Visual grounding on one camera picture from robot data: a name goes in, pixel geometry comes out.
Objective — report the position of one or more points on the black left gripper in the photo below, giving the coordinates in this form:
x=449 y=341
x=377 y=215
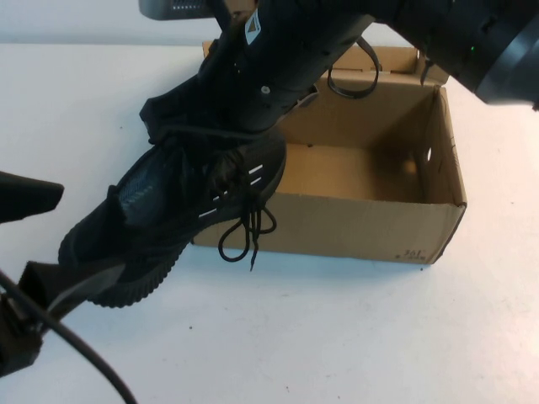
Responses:
x=17 y=328

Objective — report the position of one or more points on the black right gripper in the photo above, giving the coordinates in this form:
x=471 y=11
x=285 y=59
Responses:
x=240 y=76

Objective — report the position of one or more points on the black knit sneaker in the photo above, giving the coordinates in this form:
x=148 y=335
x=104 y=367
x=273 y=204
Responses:
x=177 y=235

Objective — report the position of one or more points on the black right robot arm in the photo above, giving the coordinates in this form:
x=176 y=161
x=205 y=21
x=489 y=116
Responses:
x=463 y=38

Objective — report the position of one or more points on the brown cardboard shoe box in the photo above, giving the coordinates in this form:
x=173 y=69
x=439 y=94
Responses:
x=337 y=227

